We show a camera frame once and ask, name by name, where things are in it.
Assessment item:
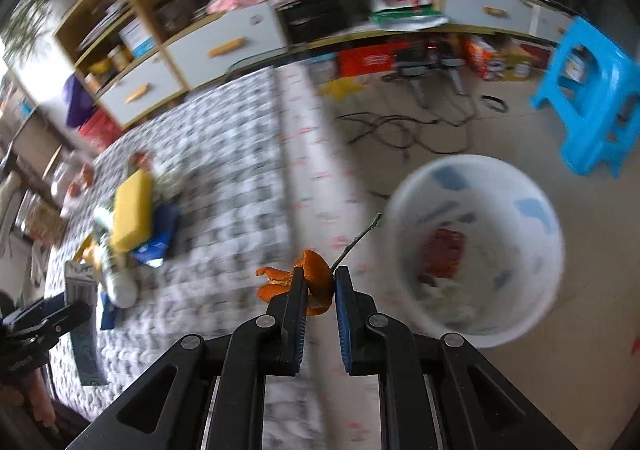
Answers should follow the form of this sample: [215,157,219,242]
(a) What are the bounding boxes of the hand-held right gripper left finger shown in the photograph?
[65,266,307,450]

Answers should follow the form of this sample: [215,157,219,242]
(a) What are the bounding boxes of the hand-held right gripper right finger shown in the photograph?
[334,266,576,450]

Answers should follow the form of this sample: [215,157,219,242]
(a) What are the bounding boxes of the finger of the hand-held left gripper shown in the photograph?
[14,303,95,347]
[4,295,69,329]

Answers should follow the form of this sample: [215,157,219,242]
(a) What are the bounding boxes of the orange peel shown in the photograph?
[255,250,333,317]

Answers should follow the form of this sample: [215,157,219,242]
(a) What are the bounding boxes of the thin brown twig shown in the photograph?
[331,213,383,270]

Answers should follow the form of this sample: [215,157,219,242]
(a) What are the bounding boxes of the white plastic waste bin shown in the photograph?
[387,154,563,350]

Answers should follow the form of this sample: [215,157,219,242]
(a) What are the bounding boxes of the person's left forearm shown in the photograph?
[0,369,57,431]

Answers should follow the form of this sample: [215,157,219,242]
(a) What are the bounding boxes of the grey flat carton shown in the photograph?
[64,260,107,387]

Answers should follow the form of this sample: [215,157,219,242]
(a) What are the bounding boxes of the white plastic bottle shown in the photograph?
[94,206,139,309]

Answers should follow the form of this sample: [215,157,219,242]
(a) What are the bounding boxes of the clear bag of snacks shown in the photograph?
[14,194,68,252]

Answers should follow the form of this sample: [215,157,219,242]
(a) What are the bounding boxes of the red wrapper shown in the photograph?
[419,227,467,280]

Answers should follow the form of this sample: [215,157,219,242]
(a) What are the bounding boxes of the blue snack packet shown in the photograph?
[131,204,182,267]

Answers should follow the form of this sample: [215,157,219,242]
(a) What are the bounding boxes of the yellow sponge block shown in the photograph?
[109,170,154,252]

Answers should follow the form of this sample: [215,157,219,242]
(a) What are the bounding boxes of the grey white checkered blanket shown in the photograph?
[45,66,326,450]

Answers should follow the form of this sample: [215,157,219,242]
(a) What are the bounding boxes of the white cherry print sheet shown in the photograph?
[272,64,396,450]

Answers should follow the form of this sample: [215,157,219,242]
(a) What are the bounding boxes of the red bag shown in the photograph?
[77,109,124,152]

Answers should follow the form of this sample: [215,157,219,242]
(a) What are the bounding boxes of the purple bag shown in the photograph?
[62,74,97,129]

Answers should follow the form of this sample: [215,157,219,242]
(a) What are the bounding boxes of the yellow star toy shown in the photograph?
[319,77,367,102]

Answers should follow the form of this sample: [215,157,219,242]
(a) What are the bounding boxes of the yellow jar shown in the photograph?
[111,45,134,72]

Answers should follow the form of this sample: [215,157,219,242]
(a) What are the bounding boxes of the red cardboard box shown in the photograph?
[337,42,417,79]

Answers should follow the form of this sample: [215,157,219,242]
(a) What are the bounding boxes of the wooden shelf cabinet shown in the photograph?
[52,0,581,131]

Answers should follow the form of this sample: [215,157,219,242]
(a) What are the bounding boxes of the white box blue label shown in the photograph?
[119,17,162,59]

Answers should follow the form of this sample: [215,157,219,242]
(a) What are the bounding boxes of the black box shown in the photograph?
[276,0,347,45]

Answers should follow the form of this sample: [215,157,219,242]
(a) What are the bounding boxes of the orange cardboard box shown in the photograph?
[464,34,537,82]

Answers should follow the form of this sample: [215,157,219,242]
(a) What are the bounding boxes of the blue plastic stool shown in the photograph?
[530,16,640,178]

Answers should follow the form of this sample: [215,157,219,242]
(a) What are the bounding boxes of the black floor cables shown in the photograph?
[334,111,482,157]

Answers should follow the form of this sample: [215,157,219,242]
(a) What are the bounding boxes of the small grey drawer wooden handle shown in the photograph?
[97,54,187,127]

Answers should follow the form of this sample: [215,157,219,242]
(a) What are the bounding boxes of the wide grey drawer wooden handle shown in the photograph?
[162,4,287,92]

